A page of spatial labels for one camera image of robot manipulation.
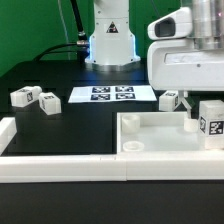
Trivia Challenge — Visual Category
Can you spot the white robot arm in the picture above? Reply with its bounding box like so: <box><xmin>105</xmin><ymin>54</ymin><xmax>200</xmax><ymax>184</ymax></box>
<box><xmin>85</xmin><ymin>0</ymin><xmax>224</xmax><ymax>92</ymax></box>

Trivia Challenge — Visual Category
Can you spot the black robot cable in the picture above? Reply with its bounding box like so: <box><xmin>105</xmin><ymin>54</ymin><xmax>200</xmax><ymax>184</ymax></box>
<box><xmin>33</xmin><ymin>0</ymin><xmax>90</xmax><ymax>62</ymax></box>

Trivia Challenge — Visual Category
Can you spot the white L-shaped obstacle fence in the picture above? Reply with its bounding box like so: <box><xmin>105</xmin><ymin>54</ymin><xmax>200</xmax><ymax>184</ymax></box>
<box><xmin>0</xmin><ymin>117</ymin><xmax>224</xmax><ymax>183</ymax></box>

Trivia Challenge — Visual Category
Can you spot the white square tabletop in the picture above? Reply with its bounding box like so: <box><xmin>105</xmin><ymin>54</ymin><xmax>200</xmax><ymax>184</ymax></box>
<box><xmin>116</xmin><ymin>112</ymin><xmax>224</xmax><ymax>161</ymax></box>

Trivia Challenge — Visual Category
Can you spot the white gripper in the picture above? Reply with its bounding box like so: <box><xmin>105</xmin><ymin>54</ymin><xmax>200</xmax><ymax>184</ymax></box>
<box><xmin>147</xmin><ymin>39</ymin><xmax>224</xmax><ymax>119</ymax></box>

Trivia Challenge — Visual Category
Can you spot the white sheet with fiducial tags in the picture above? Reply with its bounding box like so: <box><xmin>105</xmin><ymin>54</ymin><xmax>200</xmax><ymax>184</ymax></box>
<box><xmin>69</xmin><ymin>85</ymin><xmax>156</xmax><ymax>103</ymax></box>

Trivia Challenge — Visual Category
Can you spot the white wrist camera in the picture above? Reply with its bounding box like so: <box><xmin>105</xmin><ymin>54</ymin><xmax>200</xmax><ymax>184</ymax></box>
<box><xmin>147</xmin><ymin>7</ymin><xmax>193</xmax><ymax>40</ymax></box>

